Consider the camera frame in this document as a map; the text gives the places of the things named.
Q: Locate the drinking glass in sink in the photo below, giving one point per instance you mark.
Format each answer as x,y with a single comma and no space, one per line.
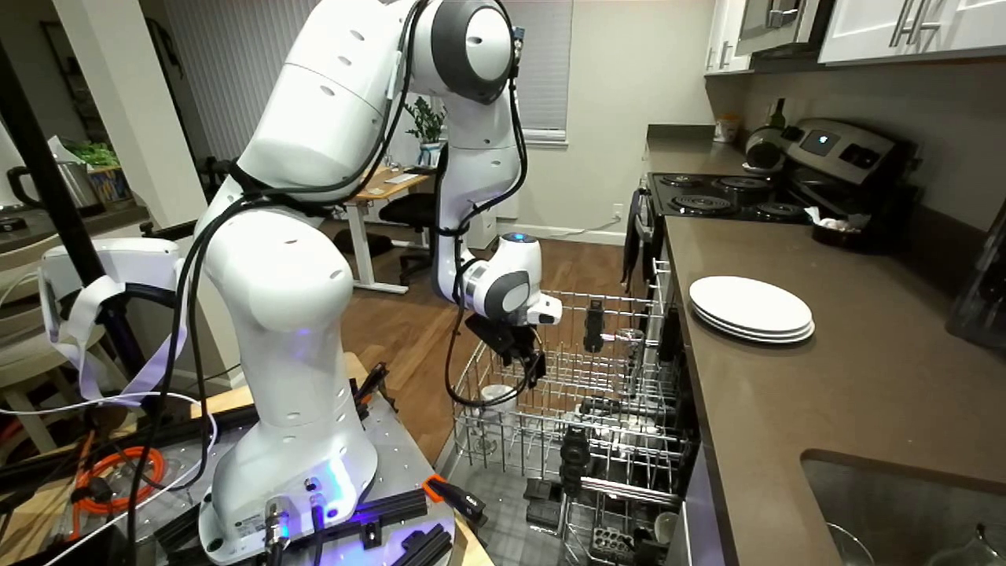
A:
851,545

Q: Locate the black slanted pole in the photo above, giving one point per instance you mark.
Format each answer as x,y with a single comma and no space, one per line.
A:
50,191

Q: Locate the green potted plant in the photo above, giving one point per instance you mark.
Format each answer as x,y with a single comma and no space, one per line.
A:
429,121

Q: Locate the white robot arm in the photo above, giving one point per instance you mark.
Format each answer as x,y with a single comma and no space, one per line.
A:
277,317

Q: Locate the white dinner plate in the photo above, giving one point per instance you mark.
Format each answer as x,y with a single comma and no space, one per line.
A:
749,303
776,337

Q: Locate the glass coffee pot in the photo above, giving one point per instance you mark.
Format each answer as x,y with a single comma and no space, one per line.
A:
66,178

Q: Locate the black kettle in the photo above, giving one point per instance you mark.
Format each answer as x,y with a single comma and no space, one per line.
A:
767,146

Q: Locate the wooden desk white legs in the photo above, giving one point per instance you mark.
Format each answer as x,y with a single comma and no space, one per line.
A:
382,186

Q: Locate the black pan with cloth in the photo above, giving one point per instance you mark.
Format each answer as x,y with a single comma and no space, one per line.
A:
851,233

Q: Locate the metal robot table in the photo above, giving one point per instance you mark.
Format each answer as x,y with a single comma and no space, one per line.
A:
411,442

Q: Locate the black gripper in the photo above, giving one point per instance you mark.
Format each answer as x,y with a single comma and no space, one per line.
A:
504,340

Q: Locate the black rack fitting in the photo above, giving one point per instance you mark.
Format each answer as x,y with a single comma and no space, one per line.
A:
597,324

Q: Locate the steel kitchen sink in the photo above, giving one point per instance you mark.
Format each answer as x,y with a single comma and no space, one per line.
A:
902,515

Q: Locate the black steel stove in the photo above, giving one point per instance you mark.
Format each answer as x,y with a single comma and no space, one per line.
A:
755,194

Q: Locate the white box device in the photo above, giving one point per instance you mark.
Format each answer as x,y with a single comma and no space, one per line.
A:
115,262

